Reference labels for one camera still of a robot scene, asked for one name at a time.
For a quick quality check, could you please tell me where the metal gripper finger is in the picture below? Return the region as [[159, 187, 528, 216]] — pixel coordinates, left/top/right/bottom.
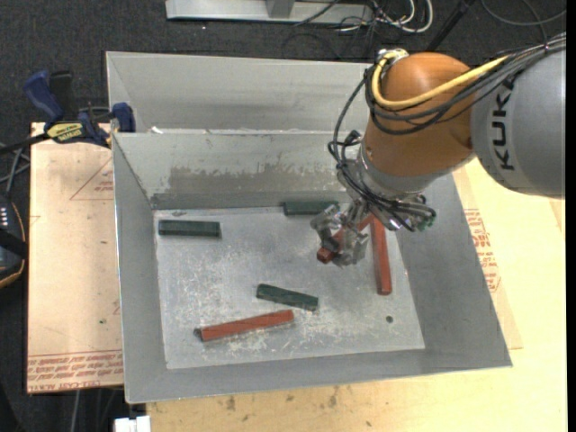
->
[[334, 229, 372, 269], [310, 206, 342, 254]]

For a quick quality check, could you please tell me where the red-brown block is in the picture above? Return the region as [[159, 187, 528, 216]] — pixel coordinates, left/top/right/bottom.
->
[[316, 214, 377, 266], [369, 217, 394, 297], [193, 309, 296, 344]]

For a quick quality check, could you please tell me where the dark green flat block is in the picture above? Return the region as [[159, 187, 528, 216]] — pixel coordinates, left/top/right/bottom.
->
[[255, 283, 320, 312], [157, 219, 223, 239], [282, 200, 340, 217]]

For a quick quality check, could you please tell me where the grey metal bin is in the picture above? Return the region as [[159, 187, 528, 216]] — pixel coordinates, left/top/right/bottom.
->
[[105, 50, 514, 405]]

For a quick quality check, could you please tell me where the brown cardboard board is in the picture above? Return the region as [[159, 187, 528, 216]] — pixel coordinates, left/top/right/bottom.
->
[[26, 121, 526, 396]]

